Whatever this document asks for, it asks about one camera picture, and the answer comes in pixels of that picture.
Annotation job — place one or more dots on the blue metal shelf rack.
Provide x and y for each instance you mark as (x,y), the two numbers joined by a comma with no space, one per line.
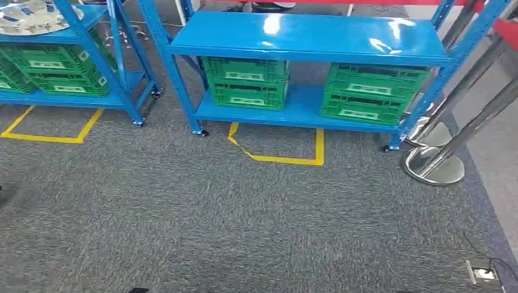
(303,36)
(48,101)

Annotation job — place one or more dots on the black and white stool base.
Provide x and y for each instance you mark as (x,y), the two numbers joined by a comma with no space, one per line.
(267,6)

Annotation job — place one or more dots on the chrome stool base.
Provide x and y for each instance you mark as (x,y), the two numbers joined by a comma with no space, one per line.
(121,38)

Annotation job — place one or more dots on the black robot foot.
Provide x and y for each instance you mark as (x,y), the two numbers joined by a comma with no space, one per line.
(139,290)

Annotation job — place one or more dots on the metal floor socket box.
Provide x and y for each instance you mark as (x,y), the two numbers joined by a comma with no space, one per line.
(483,274)

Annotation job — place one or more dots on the chrome stanchion post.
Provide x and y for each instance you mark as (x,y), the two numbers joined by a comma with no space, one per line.
(433,135)
(461,24)
(437,170)

